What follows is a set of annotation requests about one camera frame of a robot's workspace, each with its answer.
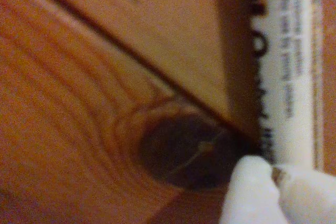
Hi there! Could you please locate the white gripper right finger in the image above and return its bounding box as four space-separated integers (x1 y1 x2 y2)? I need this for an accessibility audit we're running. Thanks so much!
272 165 336 224

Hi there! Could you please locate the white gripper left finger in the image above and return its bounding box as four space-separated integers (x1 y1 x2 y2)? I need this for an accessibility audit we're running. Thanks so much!
219 155 288 224

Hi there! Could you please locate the white marker black cap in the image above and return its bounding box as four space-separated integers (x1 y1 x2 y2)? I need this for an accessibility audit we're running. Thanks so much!
248 0 324 170

